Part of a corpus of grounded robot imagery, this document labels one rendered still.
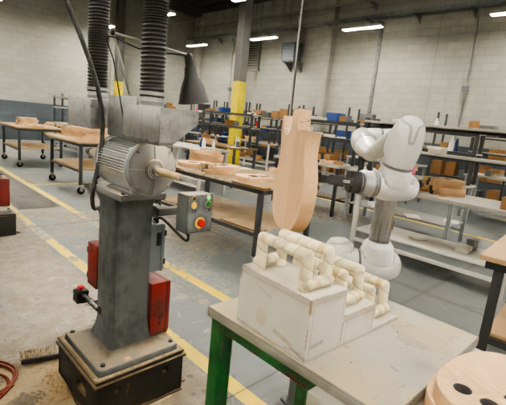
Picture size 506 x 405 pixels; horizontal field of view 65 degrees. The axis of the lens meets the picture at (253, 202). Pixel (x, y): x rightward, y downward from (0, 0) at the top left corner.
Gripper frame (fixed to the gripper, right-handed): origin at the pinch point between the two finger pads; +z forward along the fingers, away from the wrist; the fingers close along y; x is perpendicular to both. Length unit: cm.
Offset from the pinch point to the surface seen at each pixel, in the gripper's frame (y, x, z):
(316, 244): -27.6, -17.6, 2.4
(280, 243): -27.5, -18.1, 12.1
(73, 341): 88, -100, 86
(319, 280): -33.6, -25.5, 2.6
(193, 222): 75, -29, 30
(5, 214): 350, -79, 223
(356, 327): -26.2, -40.5, -13.1
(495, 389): -56, -41, -32
